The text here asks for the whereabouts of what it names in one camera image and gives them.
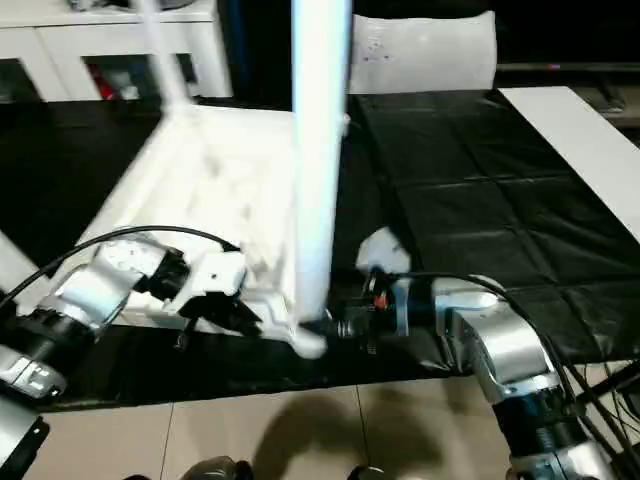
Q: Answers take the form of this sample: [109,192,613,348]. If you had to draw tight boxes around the black robot foot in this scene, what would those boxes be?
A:
[180,457,253,480]
[348,465,389,480]

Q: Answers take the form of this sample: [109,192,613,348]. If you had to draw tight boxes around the white plastic bag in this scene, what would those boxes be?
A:
[348,10,498,96]

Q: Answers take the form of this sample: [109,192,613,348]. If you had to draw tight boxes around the white plastic table top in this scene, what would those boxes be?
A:
[75,105,351,359]

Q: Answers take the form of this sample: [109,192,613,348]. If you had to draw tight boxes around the white side table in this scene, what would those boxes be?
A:
[498,85,640,241]

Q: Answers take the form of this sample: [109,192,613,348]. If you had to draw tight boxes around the black robot left foot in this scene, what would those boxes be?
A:
[180,457,253,480]

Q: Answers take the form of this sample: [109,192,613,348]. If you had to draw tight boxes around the red bottle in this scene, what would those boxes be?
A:
[90,70,114,101]

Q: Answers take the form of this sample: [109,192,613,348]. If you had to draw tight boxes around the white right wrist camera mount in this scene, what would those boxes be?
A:
[355,228,413,301]

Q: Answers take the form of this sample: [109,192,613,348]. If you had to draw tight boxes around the black work table foot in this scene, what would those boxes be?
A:
[575,360,640,411]

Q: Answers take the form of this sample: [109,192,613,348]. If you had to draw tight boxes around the black robot right foot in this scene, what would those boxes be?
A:
[348,465,389,480]

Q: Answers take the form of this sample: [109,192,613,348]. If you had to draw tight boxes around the black bar with red mark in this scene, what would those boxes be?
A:
[495,62,640,76]

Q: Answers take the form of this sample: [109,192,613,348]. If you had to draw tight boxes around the white cabinet with glass doors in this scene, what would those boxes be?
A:
[0,0,233,103]

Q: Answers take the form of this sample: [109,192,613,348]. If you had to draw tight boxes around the black cabinet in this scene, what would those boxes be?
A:
[222,0,640,99]

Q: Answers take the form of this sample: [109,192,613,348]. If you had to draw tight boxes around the white plastic table leg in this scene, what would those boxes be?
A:
[290,0,354,341]
[0,228,36,296]
[130,0,198,113]

